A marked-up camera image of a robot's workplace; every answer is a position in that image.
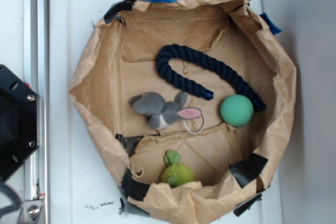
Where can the green plush animal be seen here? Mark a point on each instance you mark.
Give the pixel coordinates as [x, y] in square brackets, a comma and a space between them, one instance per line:
[176, 173]

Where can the grey plush bunny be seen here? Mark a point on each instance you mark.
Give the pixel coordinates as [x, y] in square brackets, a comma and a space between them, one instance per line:
[160, 113]

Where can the white elastic loop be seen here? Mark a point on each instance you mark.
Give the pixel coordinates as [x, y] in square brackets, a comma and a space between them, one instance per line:
[196, 124]

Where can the green rubber ball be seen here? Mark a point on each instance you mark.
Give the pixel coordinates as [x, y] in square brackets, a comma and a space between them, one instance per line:
[236, 110]

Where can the white plastic tray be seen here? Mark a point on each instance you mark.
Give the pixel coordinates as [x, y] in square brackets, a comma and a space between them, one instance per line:
[81, 189]

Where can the dark blue rope toy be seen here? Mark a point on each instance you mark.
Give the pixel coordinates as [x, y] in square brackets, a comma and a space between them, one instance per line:
[201, 59]

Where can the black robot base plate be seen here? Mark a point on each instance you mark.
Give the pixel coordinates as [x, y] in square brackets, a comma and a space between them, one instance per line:
[19, 128]

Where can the aluminium frame rail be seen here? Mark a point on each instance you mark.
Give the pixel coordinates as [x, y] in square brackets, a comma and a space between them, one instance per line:
[36, 204]

